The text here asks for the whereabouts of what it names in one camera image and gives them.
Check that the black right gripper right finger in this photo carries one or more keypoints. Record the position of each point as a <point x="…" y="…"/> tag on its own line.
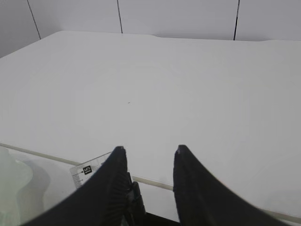
<point x="202" y="200"/>

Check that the light green wavy glass plate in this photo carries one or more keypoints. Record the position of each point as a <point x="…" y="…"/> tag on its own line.
<point x="14" y="176"/>

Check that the black gel pen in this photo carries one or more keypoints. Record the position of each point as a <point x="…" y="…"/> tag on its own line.
<point x="135" y="210"/>

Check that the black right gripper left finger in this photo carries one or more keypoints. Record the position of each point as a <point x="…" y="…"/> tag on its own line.
<point x="101" y="201"/>

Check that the clear plastic ruler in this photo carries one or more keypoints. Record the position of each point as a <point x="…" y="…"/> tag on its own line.
<point x="83" y="172"/>

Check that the black square pen holder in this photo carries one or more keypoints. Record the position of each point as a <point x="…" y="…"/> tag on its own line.
<point x="154" y="220"/>

